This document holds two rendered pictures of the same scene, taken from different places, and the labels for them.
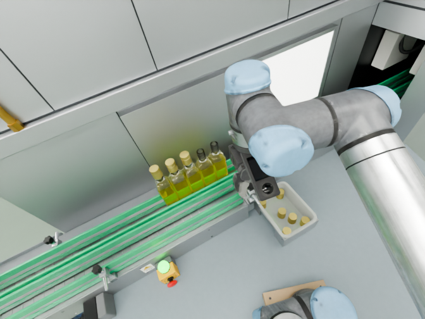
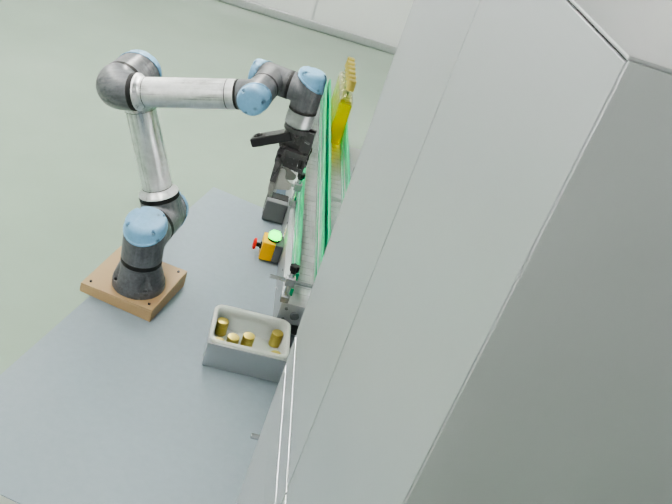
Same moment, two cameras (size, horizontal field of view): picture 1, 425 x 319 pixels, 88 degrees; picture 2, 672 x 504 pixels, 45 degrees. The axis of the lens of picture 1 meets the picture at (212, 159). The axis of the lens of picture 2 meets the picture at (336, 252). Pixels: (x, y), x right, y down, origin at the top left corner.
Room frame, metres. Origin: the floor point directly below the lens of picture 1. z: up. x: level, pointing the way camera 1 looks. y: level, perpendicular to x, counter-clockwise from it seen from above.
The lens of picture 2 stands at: (0.74, -2.07, 2.21)
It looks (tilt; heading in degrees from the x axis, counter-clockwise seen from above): 30 degrees down; 96
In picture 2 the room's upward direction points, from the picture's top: 20 degrees clockwise
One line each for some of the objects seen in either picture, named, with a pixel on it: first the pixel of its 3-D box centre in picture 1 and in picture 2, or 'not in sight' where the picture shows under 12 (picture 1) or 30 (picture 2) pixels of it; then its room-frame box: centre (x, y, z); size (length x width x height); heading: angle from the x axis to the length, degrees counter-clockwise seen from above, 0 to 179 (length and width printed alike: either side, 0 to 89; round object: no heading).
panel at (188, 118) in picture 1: (240, 103); not in sight; (0.75, -0.17, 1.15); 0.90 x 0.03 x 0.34; 106
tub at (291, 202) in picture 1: (283, 211); (247, 341); (0.40, -0.25, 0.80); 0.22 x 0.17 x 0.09; 16
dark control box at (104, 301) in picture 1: (100, 309); (275, 207); (0.19, 0.55, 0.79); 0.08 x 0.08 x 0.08; 16
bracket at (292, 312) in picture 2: (245, 197); (294, 313); (0.48, -0.10, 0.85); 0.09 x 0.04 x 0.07; 16
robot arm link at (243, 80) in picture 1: (248, 98); (307, 90); (0.32, -0.09, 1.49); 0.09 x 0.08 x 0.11; 4
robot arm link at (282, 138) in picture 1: (282, 133); (269, 80); (0.22, -0.11, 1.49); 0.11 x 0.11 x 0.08; 4
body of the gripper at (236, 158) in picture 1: (248, 152); (294, 146); (0.33, -0.09, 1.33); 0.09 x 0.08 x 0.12; 7
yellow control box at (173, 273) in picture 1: (167, 270); (270, 248); (0.28, 0.28, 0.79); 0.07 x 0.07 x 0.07; 16
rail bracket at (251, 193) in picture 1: (247, 189); (297, 285); (0.46, -0.11, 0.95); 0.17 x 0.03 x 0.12; 16
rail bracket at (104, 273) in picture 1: (107, 280); (290, 187); (0.25, 0.45, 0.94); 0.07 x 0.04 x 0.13; 16
